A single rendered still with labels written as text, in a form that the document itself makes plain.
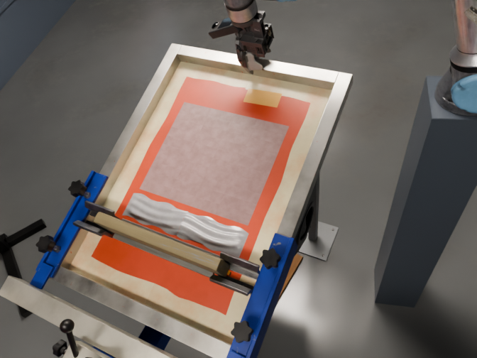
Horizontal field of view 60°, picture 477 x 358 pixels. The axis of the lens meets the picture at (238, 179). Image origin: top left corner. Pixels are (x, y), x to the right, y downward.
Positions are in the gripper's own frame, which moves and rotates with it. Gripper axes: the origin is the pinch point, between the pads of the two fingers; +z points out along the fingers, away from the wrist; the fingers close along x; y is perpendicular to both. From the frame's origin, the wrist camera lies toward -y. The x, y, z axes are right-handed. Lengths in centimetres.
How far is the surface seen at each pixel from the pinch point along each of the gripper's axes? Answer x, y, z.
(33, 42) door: 89, -300, 152
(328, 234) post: -7, 20, 128
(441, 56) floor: 164, 50, 175
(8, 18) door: 86, -297, 119
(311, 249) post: -19, 15, 125
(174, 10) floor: 176, -197, 180
